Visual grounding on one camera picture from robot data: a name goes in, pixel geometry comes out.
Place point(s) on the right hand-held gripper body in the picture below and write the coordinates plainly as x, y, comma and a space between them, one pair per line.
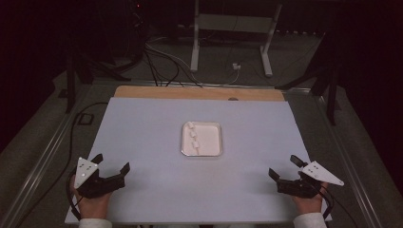
316, 172

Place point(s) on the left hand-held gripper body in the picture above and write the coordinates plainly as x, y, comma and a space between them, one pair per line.
86, 172

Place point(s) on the white marshmallow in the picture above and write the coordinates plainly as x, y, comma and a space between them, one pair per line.
190, 125
195, 145
193, 134

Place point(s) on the white square tray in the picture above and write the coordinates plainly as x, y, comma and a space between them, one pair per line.
209, 139

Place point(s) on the person's right hand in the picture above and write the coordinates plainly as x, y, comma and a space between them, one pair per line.
309, 205

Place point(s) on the person's left hand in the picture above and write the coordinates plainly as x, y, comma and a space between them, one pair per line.
92, 207

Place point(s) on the black floor socket plate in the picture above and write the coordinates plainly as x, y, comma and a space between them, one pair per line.
85, 119

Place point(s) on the light blue table mat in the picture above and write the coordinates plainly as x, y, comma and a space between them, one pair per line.
152, 133

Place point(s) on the black tripod stand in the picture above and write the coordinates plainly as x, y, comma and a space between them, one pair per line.
70, 88
331, 101

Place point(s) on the white plug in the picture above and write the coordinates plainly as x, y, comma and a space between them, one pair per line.
236, 66

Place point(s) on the dark equipment rack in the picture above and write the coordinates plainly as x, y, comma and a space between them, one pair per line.
138, 28

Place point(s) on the white metal stand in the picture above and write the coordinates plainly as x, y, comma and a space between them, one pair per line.
234, 23

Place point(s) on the metal floor rail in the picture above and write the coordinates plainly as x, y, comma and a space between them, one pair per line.
348, 164
47, 148

